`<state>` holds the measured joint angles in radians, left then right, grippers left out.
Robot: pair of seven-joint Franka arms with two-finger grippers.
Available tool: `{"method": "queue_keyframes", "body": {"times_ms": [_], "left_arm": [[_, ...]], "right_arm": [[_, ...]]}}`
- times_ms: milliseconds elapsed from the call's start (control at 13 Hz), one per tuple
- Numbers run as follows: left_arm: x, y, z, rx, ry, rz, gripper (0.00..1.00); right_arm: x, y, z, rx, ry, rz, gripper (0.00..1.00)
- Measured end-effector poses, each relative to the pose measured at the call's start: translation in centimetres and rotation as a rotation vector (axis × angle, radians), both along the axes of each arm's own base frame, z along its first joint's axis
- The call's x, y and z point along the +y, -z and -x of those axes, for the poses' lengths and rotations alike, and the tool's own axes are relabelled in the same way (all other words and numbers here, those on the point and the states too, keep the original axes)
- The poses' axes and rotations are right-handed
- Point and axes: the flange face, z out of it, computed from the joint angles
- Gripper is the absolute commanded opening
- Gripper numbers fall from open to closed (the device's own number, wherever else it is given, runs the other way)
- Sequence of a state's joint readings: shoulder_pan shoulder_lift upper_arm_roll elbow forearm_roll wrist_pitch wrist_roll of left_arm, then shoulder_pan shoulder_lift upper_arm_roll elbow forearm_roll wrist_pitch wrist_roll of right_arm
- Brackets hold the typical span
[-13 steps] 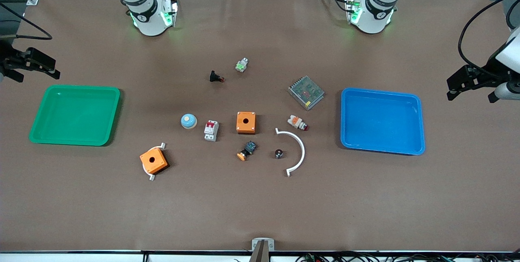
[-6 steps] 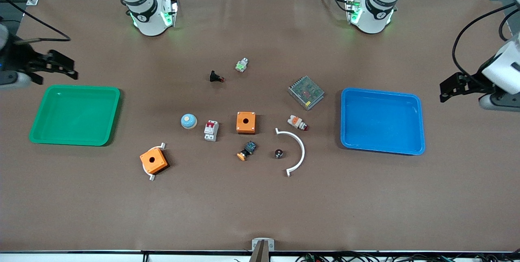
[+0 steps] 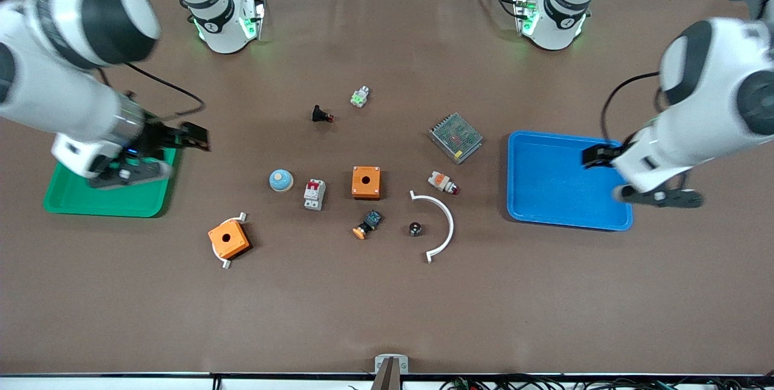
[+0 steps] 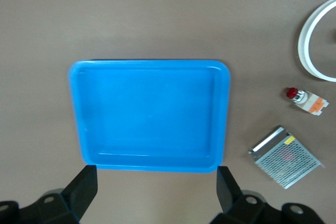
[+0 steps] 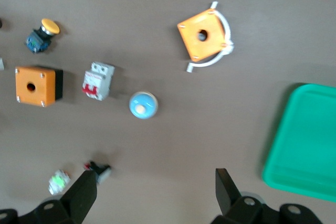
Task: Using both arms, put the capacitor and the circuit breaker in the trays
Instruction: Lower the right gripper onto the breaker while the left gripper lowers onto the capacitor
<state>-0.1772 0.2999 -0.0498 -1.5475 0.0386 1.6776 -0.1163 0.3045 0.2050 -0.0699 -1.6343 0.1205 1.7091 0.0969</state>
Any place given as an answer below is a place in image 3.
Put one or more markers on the orange push button box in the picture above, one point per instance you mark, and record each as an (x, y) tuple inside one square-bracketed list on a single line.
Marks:
[(366, 183), (228, 240)]

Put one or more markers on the white red circuit breaker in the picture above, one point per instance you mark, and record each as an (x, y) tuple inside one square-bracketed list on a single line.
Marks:
[(314, 194)]

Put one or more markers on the black small connector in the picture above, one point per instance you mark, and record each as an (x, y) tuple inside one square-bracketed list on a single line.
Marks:
[(319, 114)]

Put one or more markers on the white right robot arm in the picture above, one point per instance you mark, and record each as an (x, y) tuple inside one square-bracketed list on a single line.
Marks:
[(78, 15)]

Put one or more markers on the large white curved bracket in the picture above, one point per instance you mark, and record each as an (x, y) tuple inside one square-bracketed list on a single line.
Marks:
[(451, 227)]

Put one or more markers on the small white curved bracket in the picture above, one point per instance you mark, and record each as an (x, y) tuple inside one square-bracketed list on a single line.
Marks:
[(227, 264)]

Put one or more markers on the blue round buzzer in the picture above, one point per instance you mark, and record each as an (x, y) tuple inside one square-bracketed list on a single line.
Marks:
[(281, 181)]

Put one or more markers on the black cylindrical capacitor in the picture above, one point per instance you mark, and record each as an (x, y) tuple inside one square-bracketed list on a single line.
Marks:
[(415, 229)]

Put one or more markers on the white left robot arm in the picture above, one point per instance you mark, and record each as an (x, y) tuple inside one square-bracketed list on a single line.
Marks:
[(713, 106)]

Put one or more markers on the blue plastic tray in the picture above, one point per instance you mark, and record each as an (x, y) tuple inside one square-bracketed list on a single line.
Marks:
[(556, 184)]

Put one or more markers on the green plastic tray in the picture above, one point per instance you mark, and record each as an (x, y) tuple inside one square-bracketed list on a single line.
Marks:
[(109, 202)]

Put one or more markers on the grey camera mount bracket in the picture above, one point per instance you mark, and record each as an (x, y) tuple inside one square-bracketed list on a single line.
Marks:
[(391, 372)]

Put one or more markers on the brown table cover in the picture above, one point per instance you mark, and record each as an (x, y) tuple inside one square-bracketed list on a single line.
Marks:
[(387, 305)]

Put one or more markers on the orange black push button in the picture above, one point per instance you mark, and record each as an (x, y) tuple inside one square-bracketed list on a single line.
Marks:
[(369, 223)]

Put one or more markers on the green white indicator light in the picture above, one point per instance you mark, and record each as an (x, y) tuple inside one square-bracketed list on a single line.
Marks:
[(360, 97)]

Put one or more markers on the red white indicator light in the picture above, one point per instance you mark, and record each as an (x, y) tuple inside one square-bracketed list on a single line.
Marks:
[(441, 182)]

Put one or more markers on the metal mesh power supply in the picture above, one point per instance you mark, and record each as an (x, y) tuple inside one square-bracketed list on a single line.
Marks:
[(456, 138)]

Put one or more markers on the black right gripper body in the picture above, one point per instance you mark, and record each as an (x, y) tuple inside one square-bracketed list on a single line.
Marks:
[(162, 136)]

